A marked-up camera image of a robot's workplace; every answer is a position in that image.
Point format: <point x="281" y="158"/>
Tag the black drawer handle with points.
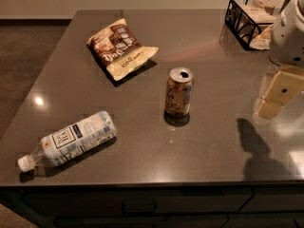
<point x="139" y="207"/>

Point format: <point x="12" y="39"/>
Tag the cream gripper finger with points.
<point x="292" y="71"/>
<point x="277" y="90"/>

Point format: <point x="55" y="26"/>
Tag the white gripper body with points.
<point x="289" y="38"/>

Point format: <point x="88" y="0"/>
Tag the blue label plastic bottle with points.
<point x="70" y="142"/>

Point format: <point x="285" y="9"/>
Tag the brown white chip bag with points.
<point x="118" y="50"/>

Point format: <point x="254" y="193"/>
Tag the black wire basket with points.
<point x="232" y="18"/>

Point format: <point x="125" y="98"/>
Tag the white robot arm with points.
<point x="285" y="78"/>

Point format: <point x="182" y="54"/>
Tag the dark cabinet drawer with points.
<point x="109" y="202"/>

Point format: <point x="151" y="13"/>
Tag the napkins in basket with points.
<point x="256" y="23"/>

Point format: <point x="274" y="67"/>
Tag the orange soda can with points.
<point x="179" y="86"/>

